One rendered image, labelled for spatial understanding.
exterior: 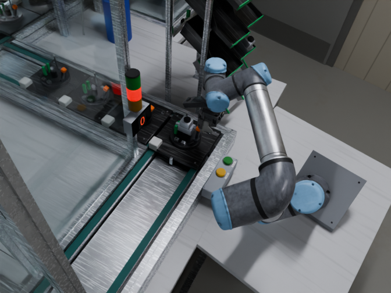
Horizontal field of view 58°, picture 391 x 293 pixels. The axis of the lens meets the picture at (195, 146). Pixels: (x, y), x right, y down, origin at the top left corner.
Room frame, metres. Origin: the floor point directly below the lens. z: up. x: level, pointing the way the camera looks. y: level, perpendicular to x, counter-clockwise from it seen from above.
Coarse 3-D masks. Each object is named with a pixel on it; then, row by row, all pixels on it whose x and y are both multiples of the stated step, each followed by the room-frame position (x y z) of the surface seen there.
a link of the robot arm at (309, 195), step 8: (296, 184) 0.73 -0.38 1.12; (304, 184) 0.72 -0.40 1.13; (312, 184) 0.73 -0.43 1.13; (320, 184) 0.78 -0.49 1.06; (296, 192) 0.70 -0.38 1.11; (304, 192) 0.70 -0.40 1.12; (312, 192) 0.70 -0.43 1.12; (320, 192) 0.70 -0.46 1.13; (296, 200) 0.68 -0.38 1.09; (304, 200) 0.68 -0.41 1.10; (312, 200) 0.67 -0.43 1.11; (320, 200) 0.67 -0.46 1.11; (288, 208) 0.67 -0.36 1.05; (296, 208) 0.65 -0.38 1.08; (304, 208) 0.65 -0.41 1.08; (312, 208) 0.65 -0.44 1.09
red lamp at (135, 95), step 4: (140, 88) 0.88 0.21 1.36; (128, 92) 0.87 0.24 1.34; (132, 92) 0.86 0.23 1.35; (136, 92) 0.87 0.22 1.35; (140, 92) 0.88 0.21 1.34; (128, 96) 0.87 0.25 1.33; (132, 96) 0.86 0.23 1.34; (136, 96) 0.87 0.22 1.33; (140, 96) 0.88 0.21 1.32; (132, 100) 0.86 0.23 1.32; (136, 100) 0.87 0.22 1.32
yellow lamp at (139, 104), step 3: (141, 99) 0.89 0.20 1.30; (129, 102) 0.87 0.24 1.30; (132, 102) 0.86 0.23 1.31; (135, 102) 0.86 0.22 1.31; (138, 102) 0.87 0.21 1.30; (141, 102) 0.88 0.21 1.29; (129, 105) 0.87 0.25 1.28; (132, 105) 0.86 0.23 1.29; (135, 105) 0.86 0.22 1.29; (138, 105) 0.87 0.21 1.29; (141, 105) 0.88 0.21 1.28; (129, 108) 0.87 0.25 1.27; (132, 108) 0.86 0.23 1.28; (135, 108) 0.86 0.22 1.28; (138, 108) 0.87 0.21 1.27; (141, 108) 0.88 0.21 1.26; (132, 111) 0.86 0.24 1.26; (135, 111) 0.86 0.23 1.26
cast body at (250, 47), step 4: (248, 36) 1.40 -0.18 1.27; (252, 36) 1.40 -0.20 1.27; (244, 40) 1.38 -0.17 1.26; (248, 40) 1.38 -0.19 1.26; (252, 40) 1.38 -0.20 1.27; (240, 44) 1.39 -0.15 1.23; (244, 44) 1.38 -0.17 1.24; (248, 44) 1.37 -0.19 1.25; (252, 44) 1.39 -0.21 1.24; (240, 48) 1.39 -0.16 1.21; (244, 48) 1.38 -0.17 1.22; (248, 48) 1.37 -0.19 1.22; (252, 48) 1.39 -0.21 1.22; (244, 52) 1.37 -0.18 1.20
